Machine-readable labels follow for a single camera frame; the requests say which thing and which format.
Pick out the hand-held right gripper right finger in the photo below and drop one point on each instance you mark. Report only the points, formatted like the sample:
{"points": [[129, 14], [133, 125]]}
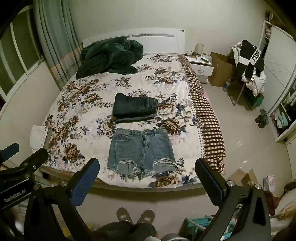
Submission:
{"points": [[209, 183]]}

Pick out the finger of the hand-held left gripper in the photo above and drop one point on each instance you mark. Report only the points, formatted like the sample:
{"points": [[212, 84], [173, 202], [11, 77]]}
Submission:
{"points": [[34, 157], [10, 149]]}

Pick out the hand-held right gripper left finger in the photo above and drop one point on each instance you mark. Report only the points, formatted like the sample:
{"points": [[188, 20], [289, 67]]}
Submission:
{"points": [[86, 179]]}

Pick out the light blue denim shorts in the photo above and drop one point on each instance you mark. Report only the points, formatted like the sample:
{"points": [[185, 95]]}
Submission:
{"points": [[141, 150]]}

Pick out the folded dark denim pants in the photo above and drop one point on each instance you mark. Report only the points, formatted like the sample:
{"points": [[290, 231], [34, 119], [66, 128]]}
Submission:
{"points": [[134, 107]]}

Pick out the white folded cloth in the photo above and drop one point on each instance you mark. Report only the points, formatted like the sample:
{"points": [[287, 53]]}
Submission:
{"points": [[39, 136]]}

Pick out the teal storage crate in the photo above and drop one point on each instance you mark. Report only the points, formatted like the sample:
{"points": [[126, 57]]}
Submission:
{"points": [[198, 226]]}

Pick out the person's left slipper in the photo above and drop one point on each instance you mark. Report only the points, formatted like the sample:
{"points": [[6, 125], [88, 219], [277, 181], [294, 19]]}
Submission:
{"points": [[122, 214]]}

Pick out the person's slipper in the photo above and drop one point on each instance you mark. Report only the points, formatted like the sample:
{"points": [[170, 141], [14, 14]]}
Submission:
{"points": [[122, 214], [146, 216]]}

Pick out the person's dark trousers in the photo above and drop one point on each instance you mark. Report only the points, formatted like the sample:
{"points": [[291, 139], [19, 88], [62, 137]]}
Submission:
{"points": [[124, 231]]}

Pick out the person's right slipper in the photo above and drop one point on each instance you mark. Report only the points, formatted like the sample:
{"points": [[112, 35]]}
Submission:
{"points": [[146, 216]]}

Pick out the brown checkered bed sheet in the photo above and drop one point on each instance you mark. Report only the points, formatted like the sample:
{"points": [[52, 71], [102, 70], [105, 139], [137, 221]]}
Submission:
{"points": [[203, 111]]}

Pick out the floral bed blanket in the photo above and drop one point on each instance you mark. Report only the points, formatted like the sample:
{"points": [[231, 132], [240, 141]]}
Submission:
{"points": [[97, 97]]}

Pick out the pair of dark slippers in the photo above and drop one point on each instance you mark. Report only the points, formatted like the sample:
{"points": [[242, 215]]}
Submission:
{"points": [[261, 118]]}

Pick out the chair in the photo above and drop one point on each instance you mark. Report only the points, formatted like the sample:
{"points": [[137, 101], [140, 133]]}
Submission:
{"points": [[240, 92]]}

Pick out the window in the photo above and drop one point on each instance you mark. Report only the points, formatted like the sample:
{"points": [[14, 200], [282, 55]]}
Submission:
{"points": [[17, 51]]}

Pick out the plastic water bottle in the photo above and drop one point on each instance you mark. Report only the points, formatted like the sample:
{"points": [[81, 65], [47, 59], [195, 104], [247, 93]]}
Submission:
{"points": [[226, 84]]}

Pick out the white puffy coat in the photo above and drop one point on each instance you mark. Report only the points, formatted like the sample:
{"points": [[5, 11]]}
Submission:
{"points": [[254, 84]]}

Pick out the cardboard box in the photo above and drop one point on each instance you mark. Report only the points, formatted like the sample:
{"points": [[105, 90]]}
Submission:
{"points": [[220, 69]]}

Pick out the white bedside table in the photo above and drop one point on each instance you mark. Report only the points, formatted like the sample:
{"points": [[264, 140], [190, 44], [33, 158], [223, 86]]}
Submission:
{"points": [[203, 67]]}

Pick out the green curtain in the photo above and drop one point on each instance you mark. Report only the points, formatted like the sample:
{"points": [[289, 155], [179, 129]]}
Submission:
{"points": [[56, 37]]}

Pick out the dark green quilt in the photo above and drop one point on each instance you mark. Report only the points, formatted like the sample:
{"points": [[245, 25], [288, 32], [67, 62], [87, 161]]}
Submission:
{"points": [[111, 58]]}

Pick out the white wardrobe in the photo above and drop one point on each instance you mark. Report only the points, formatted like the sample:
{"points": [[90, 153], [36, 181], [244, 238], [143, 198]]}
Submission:
{"points": [[283, 76]]}

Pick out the black and white jacket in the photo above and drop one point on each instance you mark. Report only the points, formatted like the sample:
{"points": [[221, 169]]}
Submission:
{"points": [[251, 59]]}

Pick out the beige table lamp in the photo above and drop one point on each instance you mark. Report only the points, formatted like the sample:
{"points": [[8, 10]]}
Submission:
{"points": [[200, 48]]}

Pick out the white bed headboard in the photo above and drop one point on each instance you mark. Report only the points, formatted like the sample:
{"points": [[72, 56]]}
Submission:
{"points": [[157, 44]]}

